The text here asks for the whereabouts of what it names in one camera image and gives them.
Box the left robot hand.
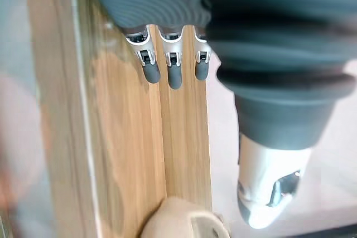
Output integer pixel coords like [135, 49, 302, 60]
[82, 0, 357, 230]

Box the wooden shoe rack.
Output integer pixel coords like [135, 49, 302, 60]
[25, 0, 213, 238]

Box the beige slipper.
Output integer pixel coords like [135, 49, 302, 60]
[141, 195, 232, 238]

